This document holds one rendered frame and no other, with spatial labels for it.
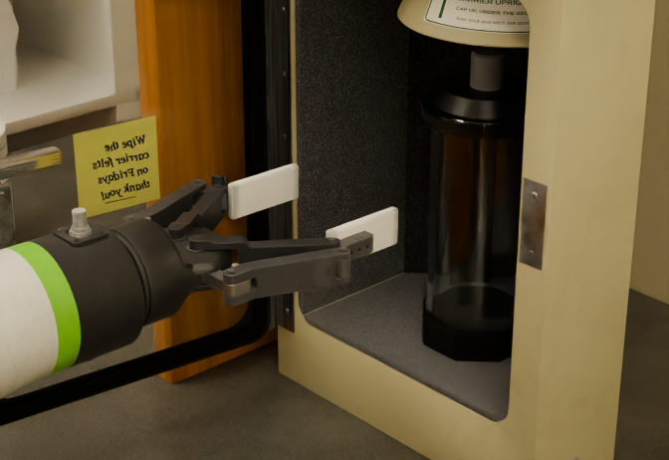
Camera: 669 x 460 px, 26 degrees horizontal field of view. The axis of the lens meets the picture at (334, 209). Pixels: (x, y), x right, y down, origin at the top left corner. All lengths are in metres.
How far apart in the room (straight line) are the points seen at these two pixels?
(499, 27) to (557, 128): 0.11
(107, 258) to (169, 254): 0.05
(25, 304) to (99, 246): 0.07
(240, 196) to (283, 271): 0.15
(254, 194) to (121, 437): 0.28
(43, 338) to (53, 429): 0.39
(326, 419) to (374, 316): 0.11
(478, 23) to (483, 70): 0.09
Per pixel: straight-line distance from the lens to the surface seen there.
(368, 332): 1.33
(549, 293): 1.13
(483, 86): 1.22
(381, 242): 1.12
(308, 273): 1.05
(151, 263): 1.02
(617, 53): 1.11
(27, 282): 0.97
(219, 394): 1.38
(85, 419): 1.36
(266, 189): 1.19
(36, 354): 0.97
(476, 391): 1.24
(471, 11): 1.14
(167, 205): 1.14
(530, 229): 1.11
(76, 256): 0.99
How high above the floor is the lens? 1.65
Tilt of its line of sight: 24 degrees down
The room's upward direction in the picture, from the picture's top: straight up
